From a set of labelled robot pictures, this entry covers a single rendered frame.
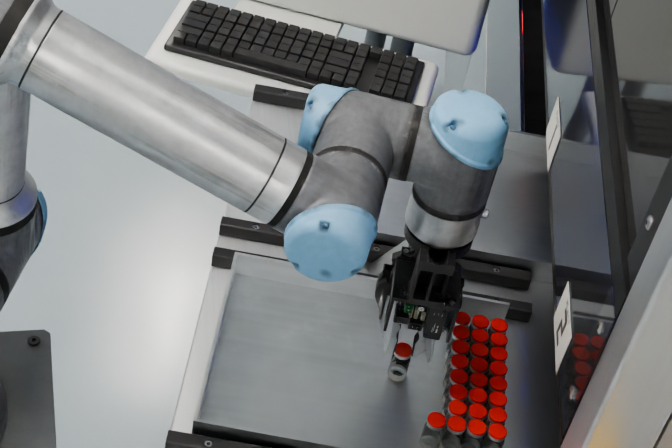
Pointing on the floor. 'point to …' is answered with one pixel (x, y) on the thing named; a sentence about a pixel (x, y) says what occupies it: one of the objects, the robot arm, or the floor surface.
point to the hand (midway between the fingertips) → (405, 340)
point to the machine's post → (633, 362)
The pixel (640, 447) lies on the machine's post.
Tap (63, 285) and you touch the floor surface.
